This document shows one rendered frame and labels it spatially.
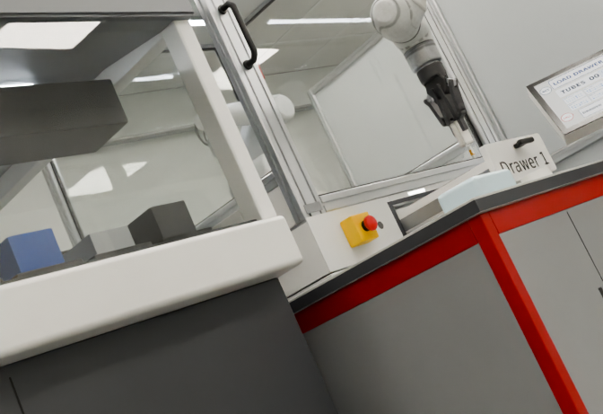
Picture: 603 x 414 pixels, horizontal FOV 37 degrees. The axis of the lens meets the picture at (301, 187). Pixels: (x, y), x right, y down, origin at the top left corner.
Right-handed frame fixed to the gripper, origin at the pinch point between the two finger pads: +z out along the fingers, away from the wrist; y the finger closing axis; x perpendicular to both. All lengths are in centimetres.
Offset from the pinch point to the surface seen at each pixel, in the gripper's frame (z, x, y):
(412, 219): 15.1, 16.5, 14.2
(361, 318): 35, 68, -19
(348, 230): 12.7, 40.0, 10.3
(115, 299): 18, 120, -33
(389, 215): 11.5, 20.3, 17.1
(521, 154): 12.7, -3.8, -11.8
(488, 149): 9.5, 9.8, -15.1
